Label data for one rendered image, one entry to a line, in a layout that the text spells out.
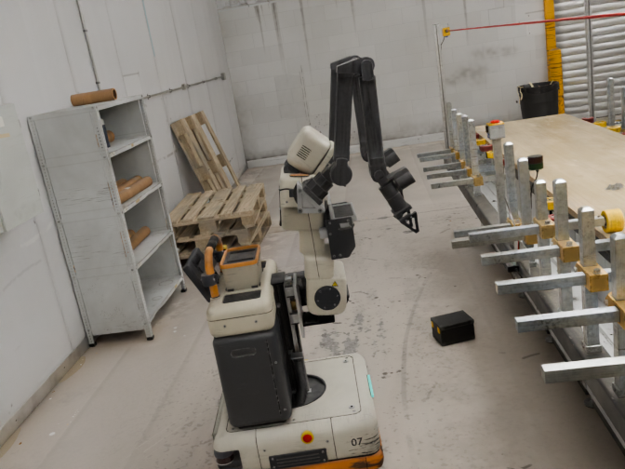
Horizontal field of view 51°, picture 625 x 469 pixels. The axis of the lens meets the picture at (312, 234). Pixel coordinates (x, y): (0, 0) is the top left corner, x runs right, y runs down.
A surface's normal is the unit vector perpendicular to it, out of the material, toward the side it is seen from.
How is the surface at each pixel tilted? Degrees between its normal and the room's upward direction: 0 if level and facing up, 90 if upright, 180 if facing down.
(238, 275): 92
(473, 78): 90
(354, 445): 90
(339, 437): 90
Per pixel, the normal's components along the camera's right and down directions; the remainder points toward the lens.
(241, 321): 0.01, 0.27
